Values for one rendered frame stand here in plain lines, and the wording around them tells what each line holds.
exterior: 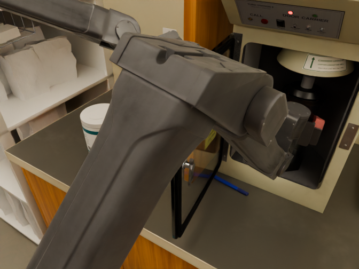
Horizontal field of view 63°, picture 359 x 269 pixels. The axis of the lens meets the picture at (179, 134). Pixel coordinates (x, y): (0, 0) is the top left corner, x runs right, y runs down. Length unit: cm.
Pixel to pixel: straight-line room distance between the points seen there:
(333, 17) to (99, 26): 40
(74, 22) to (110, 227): 43
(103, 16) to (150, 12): 84
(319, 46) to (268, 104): 46
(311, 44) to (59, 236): 60
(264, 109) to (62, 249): 17
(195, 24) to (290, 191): 53
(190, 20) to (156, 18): 72
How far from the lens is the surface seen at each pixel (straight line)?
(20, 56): 149
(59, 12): 58
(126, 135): 19
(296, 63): 73
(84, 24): 57
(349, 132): 76
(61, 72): 162
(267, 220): 86
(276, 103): 24
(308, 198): 90
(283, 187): 90
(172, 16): 133
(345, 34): 63
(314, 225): 89
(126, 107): 19
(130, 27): 57
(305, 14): 60
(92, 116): 98
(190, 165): 58
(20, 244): 214
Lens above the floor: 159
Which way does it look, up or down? 36 degrees down
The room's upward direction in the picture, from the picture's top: straight up
